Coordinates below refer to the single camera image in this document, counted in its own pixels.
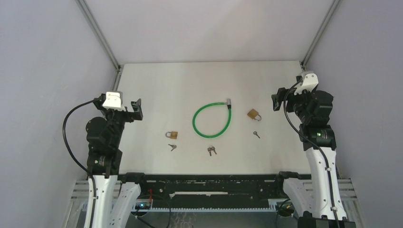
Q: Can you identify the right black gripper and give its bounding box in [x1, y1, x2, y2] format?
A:
[272, 87, 316, 123]

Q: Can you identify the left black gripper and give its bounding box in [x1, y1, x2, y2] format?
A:
[95, 98, 142, 147]

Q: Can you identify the brass padlock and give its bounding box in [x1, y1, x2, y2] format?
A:
[247, 109, 262, 122]
[165, 131, 178, 140]

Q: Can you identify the green cable lock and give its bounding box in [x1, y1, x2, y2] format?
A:
[192, 98, 232, 139]

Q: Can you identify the small silver key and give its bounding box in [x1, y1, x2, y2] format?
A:
[168, 144, 177, 151]

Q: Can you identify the cable lock key pair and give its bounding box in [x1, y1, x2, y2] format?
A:
[207, 146, 217, 156]

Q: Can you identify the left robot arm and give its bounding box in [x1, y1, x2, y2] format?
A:
[85, 97, 143, 228]

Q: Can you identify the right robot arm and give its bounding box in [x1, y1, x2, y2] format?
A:
[271, 87, 356, 228]

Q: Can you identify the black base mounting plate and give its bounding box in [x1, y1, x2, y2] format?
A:
[86, 171, 316, 209]

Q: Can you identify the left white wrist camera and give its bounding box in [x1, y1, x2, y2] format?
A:
[102, 91, 125, 111]

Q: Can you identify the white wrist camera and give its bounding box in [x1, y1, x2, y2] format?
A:
[294, 71, 318, 95]
[102, 91, 125, 111]

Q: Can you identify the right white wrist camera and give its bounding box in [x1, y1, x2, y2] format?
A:
[294, 71, 318, 95]

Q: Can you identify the right aluminium frame post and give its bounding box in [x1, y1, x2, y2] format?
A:
[301, 0, 342, 69]

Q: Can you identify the aluminium frame post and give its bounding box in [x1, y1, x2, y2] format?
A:
[301, 0, 342, 69]
[75, 0, 121, 72]

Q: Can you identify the white slotted cable duct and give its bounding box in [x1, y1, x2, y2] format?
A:
[132, 200, 283, 212]

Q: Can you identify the left aluminium frame post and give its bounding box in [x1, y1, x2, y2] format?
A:
[75, 0, 121, 72]

